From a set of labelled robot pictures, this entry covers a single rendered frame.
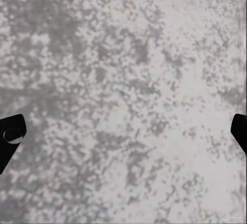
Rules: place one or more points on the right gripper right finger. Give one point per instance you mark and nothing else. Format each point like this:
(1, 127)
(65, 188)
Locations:
(239, 130)

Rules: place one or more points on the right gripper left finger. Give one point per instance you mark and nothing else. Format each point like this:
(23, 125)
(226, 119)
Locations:
(12, 131)

